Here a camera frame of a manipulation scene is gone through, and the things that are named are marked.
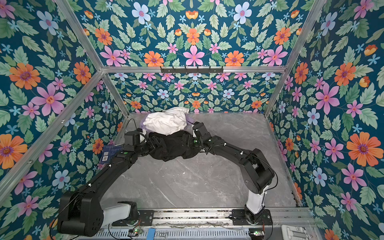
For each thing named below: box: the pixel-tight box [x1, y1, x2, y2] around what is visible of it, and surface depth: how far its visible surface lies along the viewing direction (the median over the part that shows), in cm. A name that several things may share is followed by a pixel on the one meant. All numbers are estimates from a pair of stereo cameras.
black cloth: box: [148, 131, 202, 162], surface depth 94 cm
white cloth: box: [143, 107, 190, 136], surface depth 103 cm
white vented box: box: [281, 225, 310, 240], surface depth 70 cm
